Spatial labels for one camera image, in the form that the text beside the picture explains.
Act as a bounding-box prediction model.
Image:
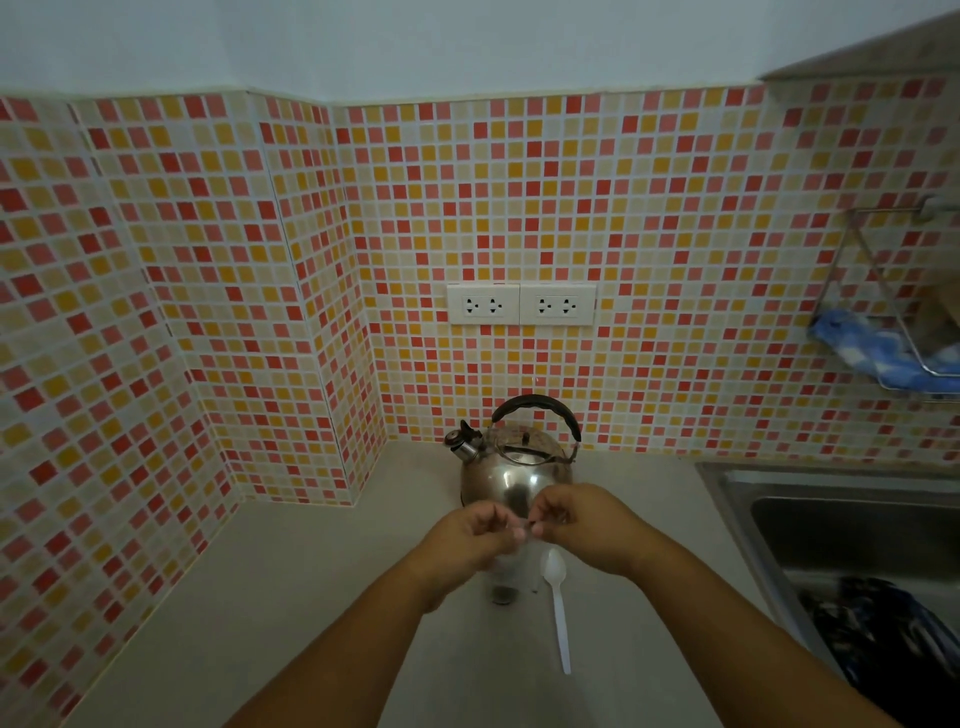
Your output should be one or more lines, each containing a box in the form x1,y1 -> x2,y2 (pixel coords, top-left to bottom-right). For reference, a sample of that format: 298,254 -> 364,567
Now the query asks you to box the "person's right hand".
526,483 -> 667,580

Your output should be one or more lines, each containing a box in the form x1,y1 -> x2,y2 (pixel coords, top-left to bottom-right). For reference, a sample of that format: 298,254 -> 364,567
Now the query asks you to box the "person's left hand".
408,500 -> 528,613

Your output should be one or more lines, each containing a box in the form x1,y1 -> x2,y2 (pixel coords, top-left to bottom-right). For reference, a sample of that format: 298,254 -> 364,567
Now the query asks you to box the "person's left forearm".
223,556 -> 450,728

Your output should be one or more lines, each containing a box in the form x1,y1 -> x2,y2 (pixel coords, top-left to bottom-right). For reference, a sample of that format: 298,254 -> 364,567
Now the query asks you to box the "person's right forearm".
631,534 -> 905,728

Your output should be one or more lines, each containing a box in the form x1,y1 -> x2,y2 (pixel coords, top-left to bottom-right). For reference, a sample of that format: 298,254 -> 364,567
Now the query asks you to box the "clear drinking glass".
486,544 -> 523,607

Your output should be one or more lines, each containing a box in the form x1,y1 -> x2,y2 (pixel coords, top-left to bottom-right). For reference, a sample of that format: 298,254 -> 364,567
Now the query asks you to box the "white plastic spoon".
540,547 -> 573,676

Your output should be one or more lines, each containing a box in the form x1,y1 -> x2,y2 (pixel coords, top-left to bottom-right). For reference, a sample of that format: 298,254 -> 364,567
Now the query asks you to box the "stainless steel sink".
695,460 -> 960,728

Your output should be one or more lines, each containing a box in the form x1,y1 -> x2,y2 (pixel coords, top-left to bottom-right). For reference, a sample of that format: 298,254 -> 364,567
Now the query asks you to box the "blue white cloth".
807,309 -> 960,396

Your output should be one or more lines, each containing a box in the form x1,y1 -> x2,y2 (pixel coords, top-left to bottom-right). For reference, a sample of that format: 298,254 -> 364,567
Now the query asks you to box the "dark patterned cloth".
797,576 -> 960,728

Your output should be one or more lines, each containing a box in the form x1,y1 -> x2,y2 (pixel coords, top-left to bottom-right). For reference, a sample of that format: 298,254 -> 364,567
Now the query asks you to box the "brown item on rack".
909,283 -> 960,355

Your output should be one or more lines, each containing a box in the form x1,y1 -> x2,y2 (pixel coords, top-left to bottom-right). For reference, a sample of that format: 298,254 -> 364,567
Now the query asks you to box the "stainless steel kettle black handle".
443,393 -> 583,520

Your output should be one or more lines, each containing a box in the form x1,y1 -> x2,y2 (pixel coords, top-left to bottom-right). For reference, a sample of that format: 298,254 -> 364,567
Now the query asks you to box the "white wall power socket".
447,282 -> 521,327
519,282 -> 599,328

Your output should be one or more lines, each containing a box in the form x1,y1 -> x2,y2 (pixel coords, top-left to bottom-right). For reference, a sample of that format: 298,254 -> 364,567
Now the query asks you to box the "metal wire wall rack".
808,196 -> 960,403

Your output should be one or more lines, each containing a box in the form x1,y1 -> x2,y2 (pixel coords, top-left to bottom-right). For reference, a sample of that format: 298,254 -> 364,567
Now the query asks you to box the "wall cabinet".
759,10 -> 960,84

